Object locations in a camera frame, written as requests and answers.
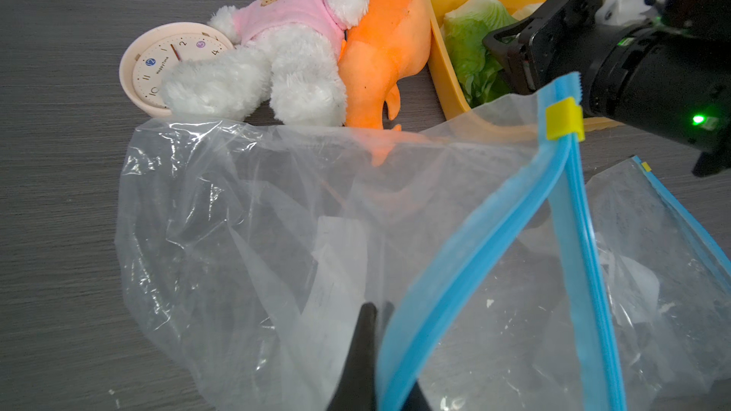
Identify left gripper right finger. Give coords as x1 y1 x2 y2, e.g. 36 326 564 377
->
381 302 431 411

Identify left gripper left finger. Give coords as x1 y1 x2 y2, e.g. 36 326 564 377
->
327 303 377 411

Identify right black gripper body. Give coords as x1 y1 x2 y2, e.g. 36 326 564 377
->
482 0 731 155

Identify chinese cabbage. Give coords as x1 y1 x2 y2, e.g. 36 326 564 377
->
442 0 516 108
512 3 542 21

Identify clear zipper bag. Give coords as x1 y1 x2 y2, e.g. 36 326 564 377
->
586 157 730 410
115 73 626 410

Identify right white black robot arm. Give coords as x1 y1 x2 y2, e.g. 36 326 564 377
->
483 0 730 178

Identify orange plush toy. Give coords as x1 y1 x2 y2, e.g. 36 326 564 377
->
339 0 433 167

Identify white teddy bear pink shirt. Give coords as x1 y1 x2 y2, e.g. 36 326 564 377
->
161 0 369 127

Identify small pink round clock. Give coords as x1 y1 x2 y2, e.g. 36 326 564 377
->
118 22 233 117

